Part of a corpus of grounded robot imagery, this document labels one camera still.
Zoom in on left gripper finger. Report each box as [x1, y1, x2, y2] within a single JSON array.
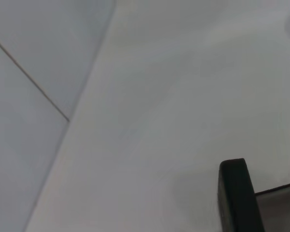
[[217, 158, 266, 232]]

